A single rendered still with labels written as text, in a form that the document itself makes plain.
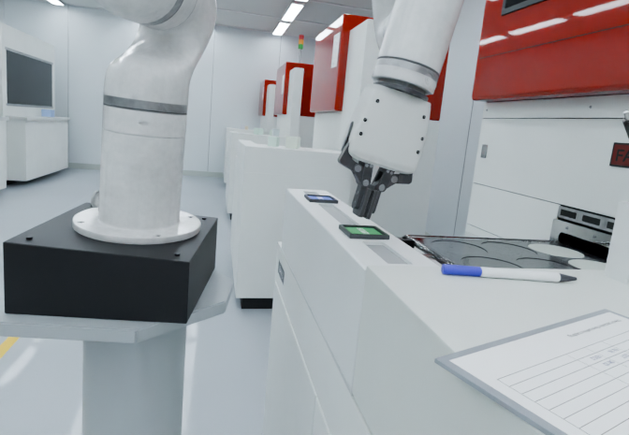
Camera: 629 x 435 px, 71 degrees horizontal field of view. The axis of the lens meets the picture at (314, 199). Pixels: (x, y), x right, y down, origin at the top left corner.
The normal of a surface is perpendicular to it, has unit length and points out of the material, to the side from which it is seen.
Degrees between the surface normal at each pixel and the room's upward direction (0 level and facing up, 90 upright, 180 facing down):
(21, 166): 90
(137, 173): 93
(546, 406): 0
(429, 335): 90
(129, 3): 144
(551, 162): 90
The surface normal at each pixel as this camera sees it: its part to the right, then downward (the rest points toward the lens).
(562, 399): 0.09, -0.98
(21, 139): 0.21, 0.18
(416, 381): -0.97, -0.05
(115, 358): 0.00, 0.16
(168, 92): 0.72, 0.18
